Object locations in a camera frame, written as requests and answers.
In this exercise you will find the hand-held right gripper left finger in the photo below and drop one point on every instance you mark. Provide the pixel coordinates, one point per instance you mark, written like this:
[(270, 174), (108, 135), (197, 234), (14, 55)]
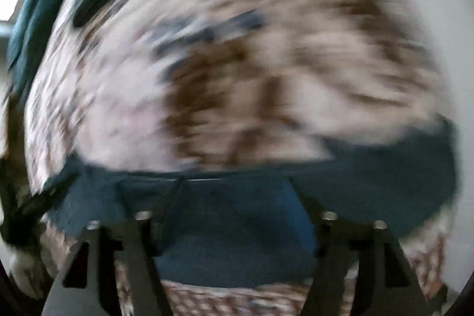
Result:
[(137, 264)]

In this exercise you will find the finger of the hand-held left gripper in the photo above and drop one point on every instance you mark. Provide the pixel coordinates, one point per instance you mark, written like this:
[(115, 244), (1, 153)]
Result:
[(44, 195)]

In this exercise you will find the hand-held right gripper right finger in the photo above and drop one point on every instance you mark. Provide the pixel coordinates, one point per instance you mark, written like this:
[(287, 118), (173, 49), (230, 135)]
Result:
[(301, 219)]

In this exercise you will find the dark blue denim pants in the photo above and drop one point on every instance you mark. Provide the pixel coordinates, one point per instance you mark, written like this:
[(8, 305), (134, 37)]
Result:
[(240, 219)]

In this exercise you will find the floral bed quilt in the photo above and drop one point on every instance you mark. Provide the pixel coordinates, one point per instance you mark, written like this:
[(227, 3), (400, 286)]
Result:
[(259, 60)]

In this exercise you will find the folded teal plush blanket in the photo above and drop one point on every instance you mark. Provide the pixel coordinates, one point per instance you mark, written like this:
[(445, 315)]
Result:
[(33, 27)]

